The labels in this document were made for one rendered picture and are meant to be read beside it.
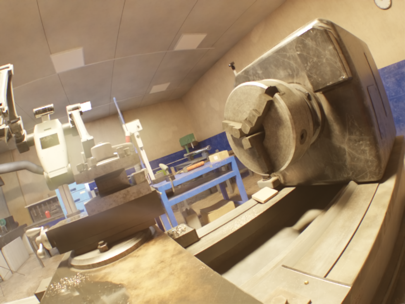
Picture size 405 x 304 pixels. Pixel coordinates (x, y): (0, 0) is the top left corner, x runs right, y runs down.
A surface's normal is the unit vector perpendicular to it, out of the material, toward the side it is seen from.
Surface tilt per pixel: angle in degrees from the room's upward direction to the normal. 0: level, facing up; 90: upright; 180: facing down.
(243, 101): 90
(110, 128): 90
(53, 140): 90
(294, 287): 0
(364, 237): 0
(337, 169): 90
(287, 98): 69
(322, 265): 0
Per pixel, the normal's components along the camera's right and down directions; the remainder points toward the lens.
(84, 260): -0.25, -0.57
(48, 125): 0.58, -0.19
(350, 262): -0.34, -0.94
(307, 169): -0.83, 0.31
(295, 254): 0.11, -0.73
